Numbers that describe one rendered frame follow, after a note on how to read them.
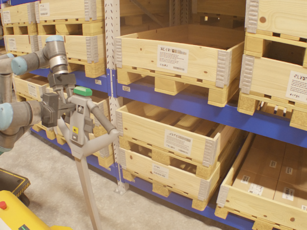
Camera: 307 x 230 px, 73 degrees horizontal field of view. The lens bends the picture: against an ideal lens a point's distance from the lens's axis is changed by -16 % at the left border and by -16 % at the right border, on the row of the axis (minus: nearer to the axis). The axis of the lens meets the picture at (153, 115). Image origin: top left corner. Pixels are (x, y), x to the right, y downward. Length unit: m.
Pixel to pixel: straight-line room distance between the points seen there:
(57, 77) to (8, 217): 0.73
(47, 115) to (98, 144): 0.25
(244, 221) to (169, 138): 0.91
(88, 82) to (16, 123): 1.34
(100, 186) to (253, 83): 1.87
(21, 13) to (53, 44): 1.64
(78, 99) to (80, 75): 1.15
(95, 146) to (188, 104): 0.78
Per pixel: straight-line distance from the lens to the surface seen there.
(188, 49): 1.43
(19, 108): 0.88
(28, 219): 1.25
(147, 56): 1.58
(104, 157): 2.31
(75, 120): 1.07
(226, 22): 2.63
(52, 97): 0.96
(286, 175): 2.21
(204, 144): 1.59
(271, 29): 1.28
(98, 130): 2.16
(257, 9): 1.28
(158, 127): 1.70
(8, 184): 2.44
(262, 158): 2.31
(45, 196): 2.65
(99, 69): 1.98
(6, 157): 3.46
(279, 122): 1.46
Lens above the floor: 1.77
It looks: 27 degrees down
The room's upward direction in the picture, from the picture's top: straight up
